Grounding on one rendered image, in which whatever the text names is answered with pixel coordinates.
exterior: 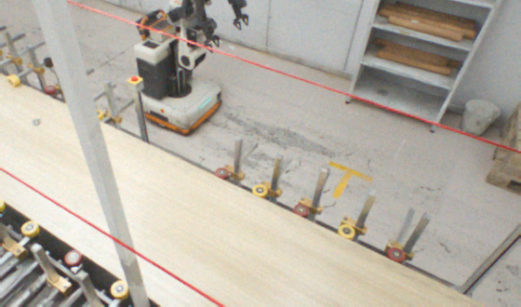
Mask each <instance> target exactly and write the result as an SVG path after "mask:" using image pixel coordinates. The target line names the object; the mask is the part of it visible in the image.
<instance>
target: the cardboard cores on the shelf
mask: <svg viewBox="0 0 521 307"><path fill-rule="evenodd" d="M378 16H383V17H386V18H388V20H387V23H389V24H392V25H396V26H400V27H404V28H407V29H411V30H415V31H418V32H422V33H429V34H432V35H436V37H441V38H444V39H447V40H451V41H456V42H460V41H461V39H462V38H465V39H470V40H473V39H474V35H475V33H476V31H477V30H474V29H473V28H474V25H475V22H476V20H472V19H467V18H464V17H460V16H455V15H450V14H447V13H443V12H438V11H434V10H431V9H427V8H422V7H419V6H414V5H411V4H406V3H402V2H398V1H396V3H395V5H393V4H389V3H385V4H384V6H383V7H382V8H381V11H379V14H378ZM373 44H374V45H377V46H382V47H385V49H381V48H379V49H378V51H377V54H376V57H378V58H383V59H386V60H392V61H396V62H400V63H404V64H406V65H411V66H415V68H418V69H422V70H425V71H429V72H433V73H440V74H443V75H446V76H449V74H450V72H451V70H452V68H455V69H458V66H459V64H460V61H459V60H453V59H450V58H446V57H443V56H438V55H435V54H432V53H429V52H425V50H421V49H417V48H415V47H408V46H405V45H401V44H398V43H394V42H391V41H387V40H384V39H380V38H377V37H375V38H374V41H373ZM446 65H447V66H446ZM448 66H451V68H448Z"/></svg>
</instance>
